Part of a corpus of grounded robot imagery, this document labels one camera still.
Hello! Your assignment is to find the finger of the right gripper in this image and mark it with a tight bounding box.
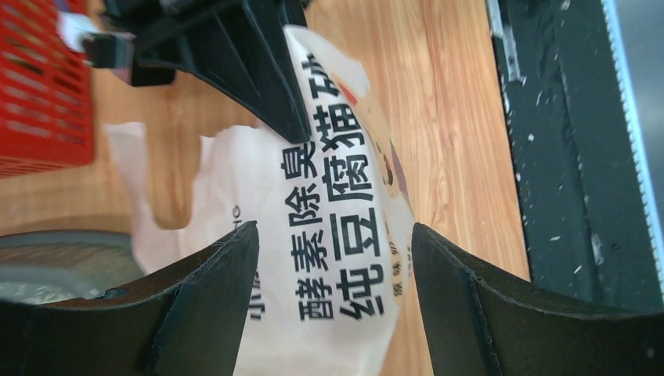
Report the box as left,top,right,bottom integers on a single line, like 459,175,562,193
103,0,311,143

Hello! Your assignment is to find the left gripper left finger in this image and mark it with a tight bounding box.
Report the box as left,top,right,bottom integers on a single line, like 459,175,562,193
1,221,259,375

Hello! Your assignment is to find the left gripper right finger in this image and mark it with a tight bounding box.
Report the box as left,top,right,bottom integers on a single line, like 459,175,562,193
412,223,663,375

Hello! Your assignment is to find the pink cat litter bag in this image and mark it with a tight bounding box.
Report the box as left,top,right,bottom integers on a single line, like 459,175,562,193
105,25,414,375

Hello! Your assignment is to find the grey litter box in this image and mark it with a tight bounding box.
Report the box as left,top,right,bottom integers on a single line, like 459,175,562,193
1,230,145,305

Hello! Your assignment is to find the red plastic basket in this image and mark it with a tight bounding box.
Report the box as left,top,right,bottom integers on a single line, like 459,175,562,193
1,0,96,178

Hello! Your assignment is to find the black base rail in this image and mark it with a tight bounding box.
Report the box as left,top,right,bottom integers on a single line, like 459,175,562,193
486,1,663,312

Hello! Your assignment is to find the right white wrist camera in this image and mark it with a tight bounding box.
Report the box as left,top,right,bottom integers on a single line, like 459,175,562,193
56,7,176,87

